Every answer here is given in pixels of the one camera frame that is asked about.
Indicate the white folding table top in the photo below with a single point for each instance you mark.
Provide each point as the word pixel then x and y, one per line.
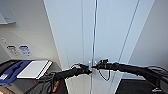
pixel 33 69

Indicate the black bag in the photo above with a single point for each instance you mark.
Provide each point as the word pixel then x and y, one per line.
pixel 6 64

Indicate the tan box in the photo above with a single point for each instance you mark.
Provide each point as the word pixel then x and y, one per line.
pixel 6 90

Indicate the orange table frame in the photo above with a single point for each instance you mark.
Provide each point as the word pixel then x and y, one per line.
pixel 55 87

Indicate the white wall plate blue print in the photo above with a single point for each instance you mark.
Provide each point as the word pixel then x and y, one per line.
pixel 25 50

